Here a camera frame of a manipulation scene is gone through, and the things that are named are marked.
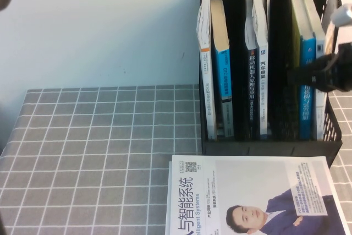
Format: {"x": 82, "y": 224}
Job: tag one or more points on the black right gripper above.
{"x": 342, "y": 70}

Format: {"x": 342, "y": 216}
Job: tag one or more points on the white driverless car cover book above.
{"x": 320, "y": 114}

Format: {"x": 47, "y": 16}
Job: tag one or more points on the large blue spine green book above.
{"x": 306, "y": 114}

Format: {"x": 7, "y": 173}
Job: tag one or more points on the white and navy spine book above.
{"x": 263, "y": 86}

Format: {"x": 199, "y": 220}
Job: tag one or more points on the black spine robotics book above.
{"x": 252, "y": 86}

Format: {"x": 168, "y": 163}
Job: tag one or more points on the black mesh plastic book stand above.
{"x": 275, "y": 149}

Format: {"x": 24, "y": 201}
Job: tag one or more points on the light blue spine paperback book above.
{"x": 226, "y": 81}

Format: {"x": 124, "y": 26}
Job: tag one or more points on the white spine book orange band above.
{"x": 206, "y": 86}

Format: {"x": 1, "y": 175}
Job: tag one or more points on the white intelligent systems magazine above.
{"x": 247, "y": 180}

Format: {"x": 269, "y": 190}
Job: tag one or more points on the grey white checked tablecloth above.
{"x": 96, "y": 149}

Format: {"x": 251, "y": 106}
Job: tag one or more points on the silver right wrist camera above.
{"x": 341, "y": 15}

